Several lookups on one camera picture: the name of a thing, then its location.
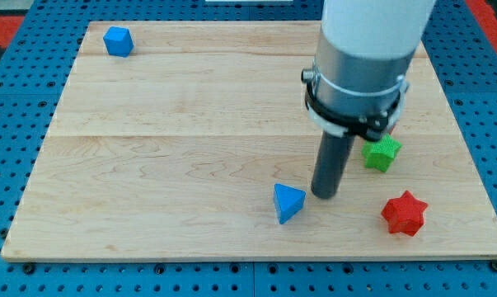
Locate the blue triangle block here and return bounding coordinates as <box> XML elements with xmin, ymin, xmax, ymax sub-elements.
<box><xmin>274</xmin><ymin>183</ymin><xmax>306</xmax><ymax>224</ymax></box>

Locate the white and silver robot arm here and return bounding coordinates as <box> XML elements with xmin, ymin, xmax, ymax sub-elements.
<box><xmin>302</xmin><ymin>0</ymin><xmax>435</xmax><ymax>141</ymax></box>

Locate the light wooden board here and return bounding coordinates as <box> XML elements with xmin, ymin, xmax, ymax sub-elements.
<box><xmin>1</xmin><ymin>21</ymin><xmax>497</xmax><ymax>262</ymax></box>

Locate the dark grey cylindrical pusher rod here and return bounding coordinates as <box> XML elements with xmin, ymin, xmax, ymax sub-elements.
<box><xmin>311</xmin><ymin>132</ymin><xmax>354</xmax><ymax>199</ymax></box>

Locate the green star block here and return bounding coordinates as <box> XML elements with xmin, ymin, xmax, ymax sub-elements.
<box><xmin>361</xmin><ymin>134</ymin><xmax>402</xmax><ymax>172</ymax></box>

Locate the blue cube block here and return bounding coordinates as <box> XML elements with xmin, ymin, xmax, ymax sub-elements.
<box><xmin>103</xmin><ymin>26</ymin><xmax>134</xmax><ymax>58</ymax></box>

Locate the red star block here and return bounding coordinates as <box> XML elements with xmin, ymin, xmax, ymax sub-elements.
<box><xmin>381</xmin><ymin>191</ymin><xmax>429</xmax><ymax>237</ymax></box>

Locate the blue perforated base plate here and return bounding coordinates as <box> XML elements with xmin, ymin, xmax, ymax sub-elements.
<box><xmin>0</xmin><ymin>0</ymin><xmax>497</xmax><ymax>296</ymax></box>

